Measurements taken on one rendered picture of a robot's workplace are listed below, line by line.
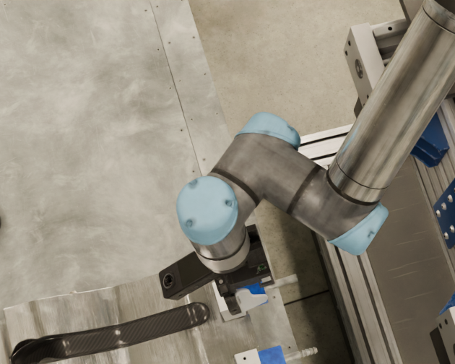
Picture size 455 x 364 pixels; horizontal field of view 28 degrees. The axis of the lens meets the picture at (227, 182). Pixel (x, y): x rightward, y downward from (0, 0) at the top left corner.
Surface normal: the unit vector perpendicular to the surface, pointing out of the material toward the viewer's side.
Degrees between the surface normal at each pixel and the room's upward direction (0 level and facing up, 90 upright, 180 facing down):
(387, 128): 53
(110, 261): 0
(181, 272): 41
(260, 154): 5
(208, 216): 12
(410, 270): 0
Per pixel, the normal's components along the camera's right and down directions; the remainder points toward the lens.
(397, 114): -0.39, 0.45
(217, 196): -0.15, -0.41
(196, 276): -0.65, -0.21
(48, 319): 0.31, -0.40
